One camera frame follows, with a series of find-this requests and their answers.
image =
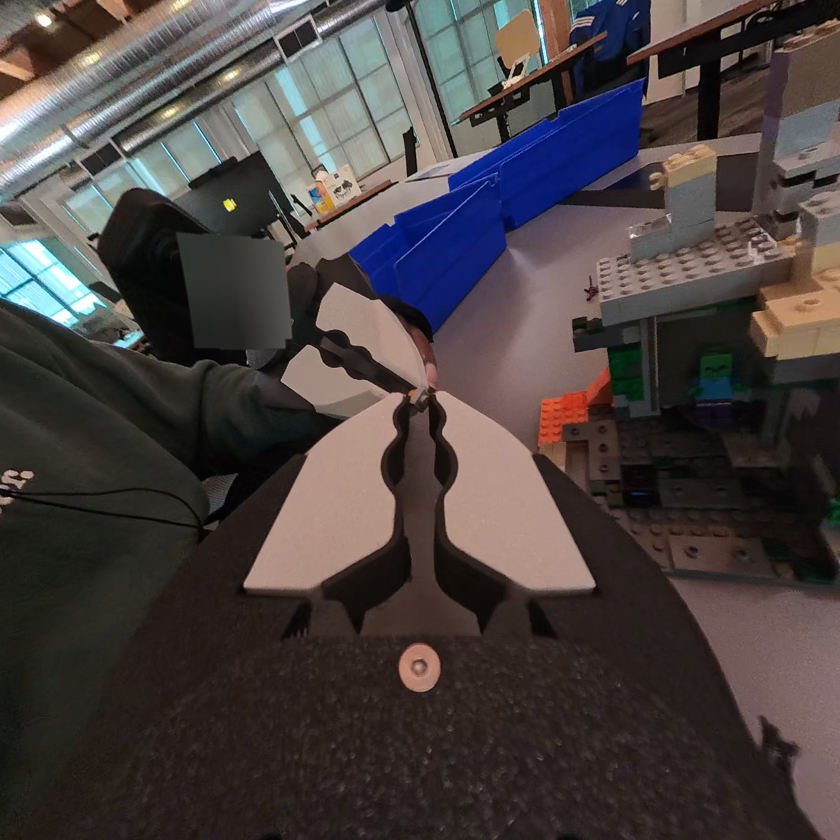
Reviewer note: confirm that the person's left hand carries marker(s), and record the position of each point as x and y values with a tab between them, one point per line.
426	354

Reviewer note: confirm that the tan white toy brick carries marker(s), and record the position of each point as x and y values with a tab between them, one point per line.
554	454

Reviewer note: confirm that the person's dark green hoodie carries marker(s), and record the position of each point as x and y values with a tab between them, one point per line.
79	590

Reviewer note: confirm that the grey square toy brick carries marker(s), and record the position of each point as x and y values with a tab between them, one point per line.
423	400

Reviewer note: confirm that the black monitor screen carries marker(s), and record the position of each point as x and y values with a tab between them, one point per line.
229	190

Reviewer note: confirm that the blue jacket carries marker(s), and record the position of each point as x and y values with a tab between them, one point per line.
610	33

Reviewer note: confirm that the silver air duct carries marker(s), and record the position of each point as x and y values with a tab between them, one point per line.
164	59

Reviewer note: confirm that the green zombie toy minifigure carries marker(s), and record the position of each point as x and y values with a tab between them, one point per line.
715	387

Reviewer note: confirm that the toy brick building model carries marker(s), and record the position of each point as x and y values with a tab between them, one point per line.
689	275

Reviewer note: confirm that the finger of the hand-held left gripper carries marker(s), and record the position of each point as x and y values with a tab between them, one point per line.
374	328
328	387

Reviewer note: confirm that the person's left forearm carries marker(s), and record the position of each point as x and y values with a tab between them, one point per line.
262	407

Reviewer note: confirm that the white printed carton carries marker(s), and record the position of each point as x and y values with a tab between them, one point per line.
334	190

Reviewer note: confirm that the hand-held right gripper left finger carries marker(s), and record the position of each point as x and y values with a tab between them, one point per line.
321	525

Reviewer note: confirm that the grey desk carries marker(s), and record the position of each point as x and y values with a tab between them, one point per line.
525	282

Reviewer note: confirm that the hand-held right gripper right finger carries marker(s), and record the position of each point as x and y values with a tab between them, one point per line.
512	525

